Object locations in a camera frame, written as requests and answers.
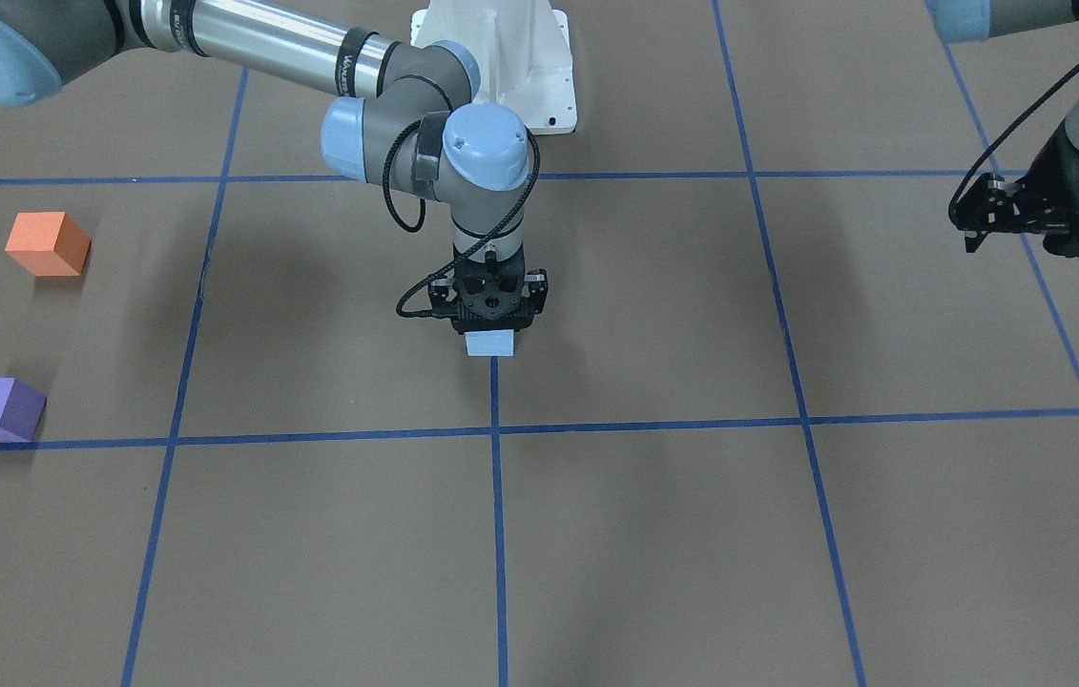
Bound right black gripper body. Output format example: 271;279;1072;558
451;248;530;335

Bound light blue foam block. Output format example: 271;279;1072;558
464;329;516;358

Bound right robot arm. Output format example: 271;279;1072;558
0;1;551;338

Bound orange foam block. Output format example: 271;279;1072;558
4;212;93;278

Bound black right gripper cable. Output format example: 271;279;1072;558
381;114;542;320

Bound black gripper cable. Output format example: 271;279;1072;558
381;114;542;320
947;0;1079;228

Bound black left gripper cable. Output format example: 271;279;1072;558
947;0;1079;228

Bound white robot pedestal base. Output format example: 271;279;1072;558
409;1;579;135

